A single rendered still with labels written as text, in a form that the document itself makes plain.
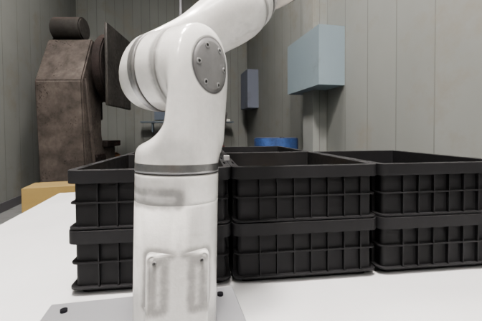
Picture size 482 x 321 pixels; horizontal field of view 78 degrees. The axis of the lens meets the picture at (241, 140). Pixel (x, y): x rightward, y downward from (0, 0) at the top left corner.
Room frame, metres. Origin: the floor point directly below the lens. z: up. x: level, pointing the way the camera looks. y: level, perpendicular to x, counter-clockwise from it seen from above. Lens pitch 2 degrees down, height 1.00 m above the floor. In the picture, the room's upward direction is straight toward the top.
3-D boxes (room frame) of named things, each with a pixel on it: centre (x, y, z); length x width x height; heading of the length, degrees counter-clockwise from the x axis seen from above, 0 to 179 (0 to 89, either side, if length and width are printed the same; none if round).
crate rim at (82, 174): (0.74, 0.19, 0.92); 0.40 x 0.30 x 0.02; 7
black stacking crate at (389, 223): (0.81, -0.41, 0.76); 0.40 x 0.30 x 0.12; 7
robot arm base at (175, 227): (0.33, 0.07, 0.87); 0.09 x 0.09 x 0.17; 14
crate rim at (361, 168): (0.78, -0.11, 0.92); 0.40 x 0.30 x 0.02; 7
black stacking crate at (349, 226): (0.78, -0.11, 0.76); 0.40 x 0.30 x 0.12; 7
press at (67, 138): (4.61, 2.39, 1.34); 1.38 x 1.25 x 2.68; 13
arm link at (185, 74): (0.34, 0.07, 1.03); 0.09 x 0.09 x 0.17; 59
